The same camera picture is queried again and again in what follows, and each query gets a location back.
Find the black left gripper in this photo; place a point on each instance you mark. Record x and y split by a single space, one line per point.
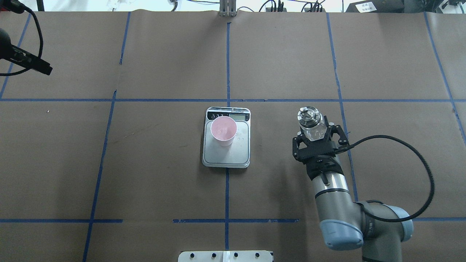
22 58

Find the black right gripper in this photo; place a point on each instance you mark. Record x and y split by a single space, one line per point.
322 168

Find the clear glass sauce bottle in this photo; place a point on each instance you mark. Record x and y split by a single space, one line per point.
312 123

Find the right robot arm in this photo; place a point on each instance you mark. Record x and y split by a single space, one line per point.
345 223

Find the silver digital kitchen scale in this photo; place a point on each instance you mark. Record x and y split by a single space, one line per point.
237 155

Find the black box with label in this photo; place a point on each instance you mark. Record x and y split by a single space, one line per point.
376 6

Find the aluminium frame post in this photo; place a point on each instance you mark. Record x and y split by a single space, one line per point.
227 8

